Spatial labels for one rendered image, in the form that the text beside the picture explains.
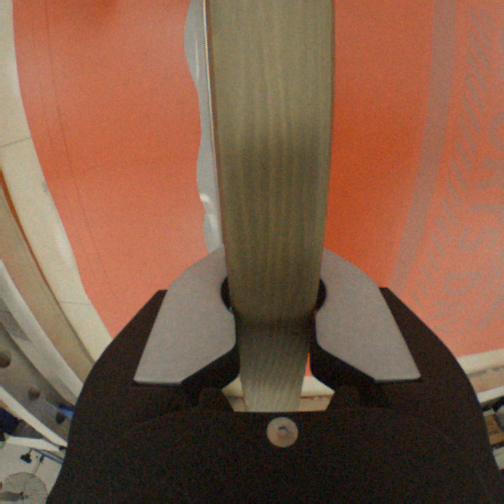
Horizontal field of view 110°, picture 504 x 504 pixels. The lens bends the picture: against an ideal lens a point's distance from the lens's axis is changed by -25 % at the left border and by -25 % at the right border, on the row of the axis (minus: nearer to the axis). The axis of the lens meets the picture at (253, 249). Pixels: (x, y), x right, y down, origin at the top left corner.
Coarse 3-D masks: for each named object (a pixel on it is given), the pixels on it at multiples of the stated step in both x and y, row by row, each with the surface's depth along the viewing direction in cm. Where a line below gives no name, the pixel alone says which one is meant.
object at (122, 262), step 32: (64, 224) 17; (96, 224) 17; (128, 224) 17; (160, 224) 17; (192, 224) 17; (352, 224) 17; (384, 224) 17; (96, 256) 19; (128, 256) 19; (160, 256) 19; (192, 256) 19; (352, 256) 18; (384, 256) 18; (96, 288) 21; (128, 288) 20; (160, 288) 20; (128, 320) 23; (480, 352) 25
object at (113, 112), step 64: (64, 0) 9; (128, 0) 10; (384, 0) 10; (64, 64) 12; (128, 64) 12; (384, 64) 12; (64, 128) 14; (128, 128) 14; (192, 128) 14; (384, 128) 13; (64, 192) 16; (128, 192) 16; (192, 192) 16; (384, 192) 15
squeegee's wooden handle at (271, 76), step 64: (256, 0) 4; (320, 0) 4; (256, 64) 4; (320, 64) 4; (256, 128) 5; (320, 128) 5; (256, 192) 6; (320, 192) 6; (256, 256) 7; (320, 256) 7; (256, 320) 8; (256, 384) 10
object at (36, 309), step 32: (0, 192) 15; (0, 224) 15; (0, 256) 15; (32, 256) 19; (0, 288) 17; (32, 288) 19; (32, 320) 19; (64, 320) 23; (64, 352) 22; (480, 384) 25
